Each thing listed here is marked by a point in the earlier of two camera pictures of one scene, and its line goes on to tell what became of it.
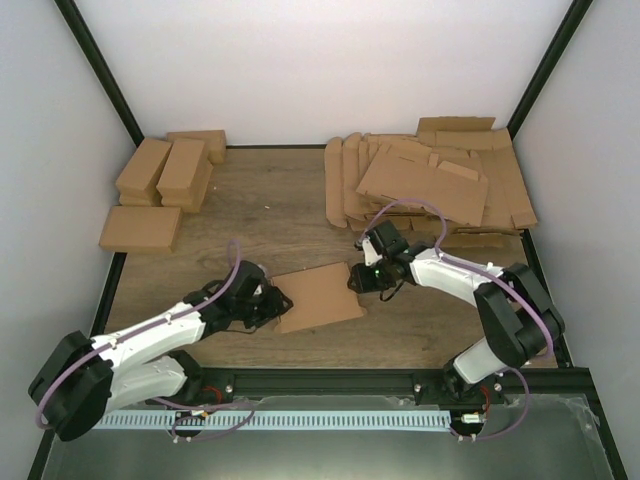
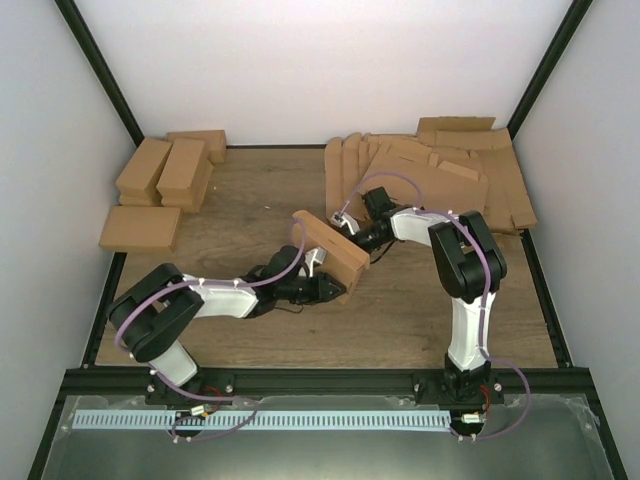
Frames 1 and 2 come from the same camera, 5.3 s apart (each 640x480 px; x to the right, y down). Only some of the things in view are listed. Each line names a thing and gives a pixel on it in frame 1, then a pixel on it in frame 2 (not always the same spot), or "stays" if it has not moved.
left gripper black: x=274 y=304 → x=323 y=285
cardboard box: x=320 y=296 → x=346 y=259
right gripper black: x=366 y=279 → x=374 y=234
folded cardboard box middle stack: x=185 y=174 stays
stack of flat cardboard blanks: x=459 y=164 stays
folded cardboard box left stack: x=137 y=182 stays
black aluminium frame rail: x=528 y=385 stays
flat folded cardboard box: x=148 y=228 stays
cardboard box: x=214 y=141 stays
